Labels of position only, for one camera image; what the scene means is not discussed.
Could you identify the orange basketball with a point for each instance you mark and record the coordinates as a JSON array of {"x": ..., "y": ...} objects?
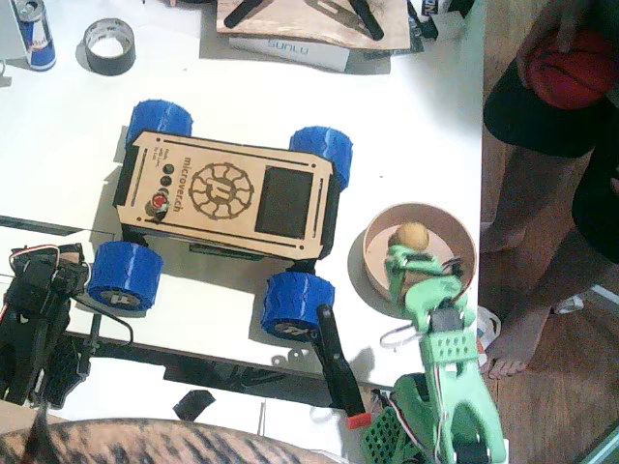
[{"x": 566, "y": 79}]

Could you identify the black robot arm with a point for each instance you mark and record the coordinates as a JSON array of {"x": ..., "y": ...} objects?
[{"x": 48, "y": 270}]

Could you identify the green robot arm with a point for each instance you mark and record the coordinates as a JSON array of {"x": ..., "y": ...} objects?
[{"x": 464, "y": 386}]

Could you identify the brown paper bowl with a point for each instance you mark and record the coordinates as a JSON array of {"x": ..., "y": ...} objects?
[{"x": 377, "y": 241}]

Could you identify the person hand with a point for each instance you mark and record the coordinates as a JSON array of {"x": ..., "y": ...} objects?
[{"x": 568, "y": 24}]

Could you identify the white plastic bag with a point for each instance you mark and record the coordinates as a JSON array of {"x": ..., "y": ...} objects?
[{"x": 487, "y": 333}]

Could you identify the black bar clamp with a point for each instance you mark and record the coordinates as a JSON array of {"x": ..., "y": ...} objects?
[{"x": 95, "y": 338}]

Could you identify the black flat strip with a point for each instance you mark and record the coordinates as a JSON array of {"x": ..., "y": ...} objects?
[{"x": 38, "y": 224}]

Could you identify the blue treaded rover wheel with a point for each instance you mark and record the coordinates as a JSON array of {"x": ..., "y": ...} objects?
[
  {"x": 297, "y": 302},
  {"x": 159, "y": 118},
  {"x": 126, "y": 275},
  {"x": 324, "y": 150}
]

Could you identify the black clamp with red tip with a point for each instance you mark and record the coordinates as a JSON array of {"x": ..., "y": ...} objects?
[{"x": 338, "y": 362}]

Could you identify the bare person leg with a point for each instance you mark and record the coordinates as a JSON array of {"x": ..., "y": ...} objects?
[{"x": 527, "y": 208}]

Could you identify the white shoe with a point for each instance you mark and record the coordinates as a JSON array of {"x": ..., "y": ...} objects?
[{"x": 570, "y": 304}]

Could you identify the striped brown fabric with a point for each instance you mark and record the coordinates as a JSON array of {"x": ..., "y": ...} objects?
[{"x": 145, "y": 442}]

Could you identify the small black plastic piece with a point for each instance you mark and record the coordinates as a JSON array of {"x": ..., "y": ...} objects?
[{"x": 196, "y": 403}]

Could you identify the wooden top rover body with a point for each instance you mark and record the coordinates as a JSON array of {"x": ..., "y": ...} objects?
[{"x": 222, "y": 193}]

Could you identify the white SUNLU box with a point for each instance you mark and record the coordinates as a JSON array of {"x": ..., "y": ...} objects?
[{"x": 290, "y": 50}]

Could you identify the black tripod leg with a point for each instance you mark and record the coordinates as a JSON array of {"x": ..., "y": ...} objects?
[
  {"x": 242, "y": 13},
  {"x": 367, "y": 21}
]

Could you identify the wooden board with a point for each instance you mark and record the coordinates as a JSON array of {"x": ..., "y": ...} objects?
[{"x": 300, "y": 26}]

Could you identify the black tape roll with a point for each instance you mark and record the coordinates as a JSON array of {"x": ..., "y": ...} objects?
[{"x": 110, "y": 53}]

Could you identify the blue silver drink can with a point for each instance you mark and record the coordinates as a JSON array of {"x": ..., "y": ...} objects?
[{"x": 36, "y": 38}]

